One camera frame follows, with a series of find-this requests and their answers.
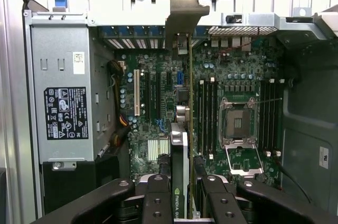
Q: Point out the silver chipset heatsink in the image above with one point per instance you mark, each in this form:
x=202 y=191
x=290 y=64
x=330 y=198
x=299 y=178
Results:
x=158 y=150

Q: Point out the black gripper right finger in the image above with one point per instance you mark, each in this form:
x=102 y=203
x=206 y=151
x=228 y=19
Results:
x=221 y=208

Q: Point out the green motherboard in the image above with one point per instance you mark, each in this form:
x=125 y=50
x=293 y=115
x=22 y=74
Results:
x=237 y=63

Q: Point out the black RAM slot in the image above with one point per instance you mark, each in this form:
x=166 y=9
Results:
x=206 y=118
x=272 y=118
x=211 y=118
x=215 y=118
x=262 y=118
x=278 y=118
x=267 y=118

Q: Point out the CPU socket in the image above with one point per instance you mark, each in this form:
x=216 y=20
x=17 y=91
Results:
x=237 y=121

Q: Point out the white expansion slot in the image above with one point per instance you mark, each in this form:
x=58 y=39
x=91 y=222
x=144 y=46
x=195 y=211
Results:
x=136 y=92

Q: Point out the thin locking lever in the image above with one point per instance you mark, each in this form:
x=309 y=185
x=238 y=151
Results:
x=269 y=100

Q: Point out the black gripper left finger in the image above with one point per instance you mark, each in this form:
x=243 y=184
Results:
x=155 y=203

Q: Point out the silver power supply unit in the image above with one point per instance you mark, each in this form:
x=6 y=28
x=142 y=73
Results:
x=66 y=102

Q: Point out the black expansion slot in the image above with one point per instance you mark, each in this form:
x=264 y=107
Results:
x=148 y=94
x=157 y=92

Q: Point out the black open PC case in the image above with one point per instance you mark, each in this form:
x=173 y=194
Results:
x=303 y=129

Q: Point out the open socket cover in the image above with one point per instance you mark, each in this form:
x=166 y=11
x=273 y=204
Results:
x=243 y=160

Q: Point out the black air shroud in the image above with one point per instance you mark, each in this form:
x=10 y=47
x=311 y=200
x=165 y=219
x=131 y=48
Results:
x=68 y=181

